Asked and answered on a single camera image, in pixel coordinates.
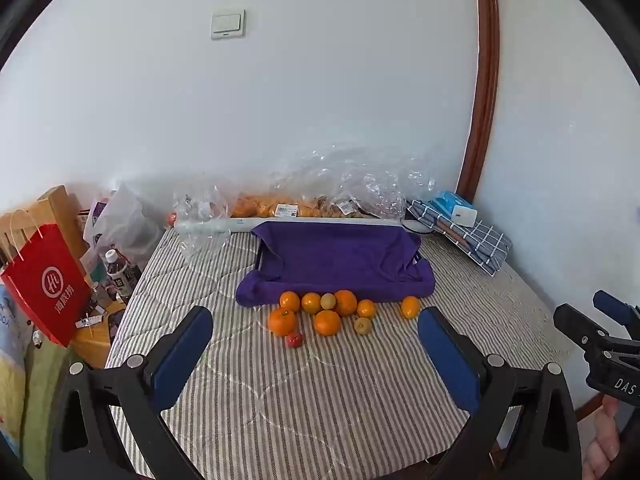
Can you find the empty clear plastic bag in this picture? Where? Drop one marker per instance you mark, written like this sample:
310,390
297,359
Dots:
200,205

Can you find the wooden side table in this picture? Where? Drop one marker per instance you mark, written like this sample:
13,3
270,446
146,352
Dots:
92,342

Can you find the small smooth orange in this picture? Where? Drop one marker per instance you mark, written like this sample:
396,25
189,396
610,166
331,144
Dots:
311,302
410,307
289,301
365,308

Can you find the small red fruit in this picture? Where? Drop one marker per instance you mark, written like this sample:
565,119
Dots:
294,339

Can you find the clear bag of oranges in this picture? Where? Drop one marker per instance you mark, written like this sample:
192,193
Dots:
260,206

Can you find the white small box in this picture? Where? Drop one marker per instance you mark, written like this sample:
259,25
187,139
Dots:
466,216

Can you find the large mandarin orange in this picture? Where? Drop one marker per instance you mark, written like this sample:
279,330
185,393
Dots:
345,302
327,322
282,321

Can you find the brown wooden door frame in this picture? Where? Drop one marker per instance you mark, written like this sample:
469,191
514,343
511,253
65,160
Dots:
482,85

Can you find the person's right hand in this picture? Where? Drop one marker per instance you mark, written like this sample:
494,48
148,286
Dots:
602,440

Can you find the plastic drink bottle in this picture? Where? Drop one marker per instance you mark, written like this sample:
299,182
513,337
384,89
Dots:
118,272

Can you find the grey checked folded cloth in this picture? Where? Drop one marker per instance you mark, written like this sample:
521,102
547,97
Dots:
475,242

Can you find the white long board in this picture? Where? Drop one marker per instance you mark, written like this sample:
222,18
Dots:
240,224

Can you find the red paper bag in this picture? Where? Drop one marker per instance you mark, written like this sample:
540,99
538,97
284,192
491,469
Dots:
47,285

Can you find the black rimmed round object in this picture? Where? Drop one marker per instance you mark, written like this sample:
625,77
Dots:
422,230

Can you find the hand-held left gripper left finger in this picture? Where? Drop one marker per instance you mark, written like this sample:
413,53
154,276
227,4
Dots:
182,355

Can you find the striped bed mattress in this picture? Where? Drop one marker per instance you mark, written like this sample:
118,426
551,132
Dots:
300,400

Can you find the white light switch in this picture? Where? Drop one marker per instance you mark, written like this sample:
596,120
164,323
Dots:
228,24

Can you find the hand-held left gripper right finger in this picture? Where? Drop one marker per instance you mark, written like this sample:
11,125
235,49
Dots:
447,365

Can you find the purple cloth covered box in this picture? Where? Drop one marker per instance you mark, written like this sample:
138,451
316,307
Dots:
330,260

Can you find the wooden chair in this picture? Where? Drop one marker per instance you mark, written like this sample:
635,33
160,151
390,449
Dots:
55,205

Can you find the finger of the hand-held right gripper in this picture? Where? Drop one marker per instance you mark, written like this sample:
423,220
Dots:
577,322
617,307

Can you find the white plastic bag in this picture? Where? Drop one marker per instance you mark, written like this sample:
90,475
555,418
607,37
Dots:
120,225

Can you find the green cloth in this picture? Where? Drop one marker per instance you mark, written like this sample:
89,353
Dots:
47,400

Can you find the blue tissue packet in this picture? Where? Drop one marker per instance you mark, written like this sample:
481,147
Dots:
450,201

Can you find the crumpled clear plastic bag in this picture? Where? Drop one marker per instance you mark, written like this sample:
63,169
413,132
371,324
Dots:
360,180

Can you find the small green round fruit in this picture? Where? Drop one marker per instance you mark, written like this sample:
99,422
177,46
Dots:
362,325
327,301

